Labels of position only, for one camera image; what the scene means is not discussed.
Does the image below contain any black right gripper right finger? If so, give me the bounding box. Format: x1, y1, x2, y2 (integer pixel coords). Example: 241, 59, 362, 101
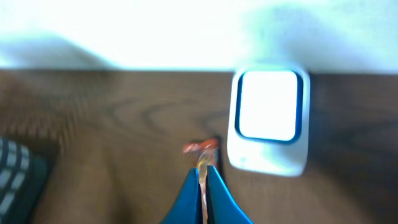
206, 166, 253, 224

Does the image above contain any grey plastic mesh basket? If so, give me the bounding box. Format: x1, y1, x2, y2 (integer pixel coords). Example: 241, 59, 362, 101
1, 138, 49, 224

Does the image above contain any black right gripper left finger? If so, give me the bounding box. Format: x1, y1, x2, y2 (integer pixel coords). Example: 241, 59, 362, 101
160, 168, 202, 224

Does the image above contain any white barcode scanner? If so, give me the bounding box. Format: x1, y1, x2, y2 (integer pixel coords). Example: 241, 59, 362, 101
226, 63, 311, 177

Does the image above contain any red-brown chocolate bar wrapper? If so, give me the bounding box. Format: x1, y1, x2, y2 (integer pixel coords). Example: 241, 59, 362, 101
182, 138, 220, 223

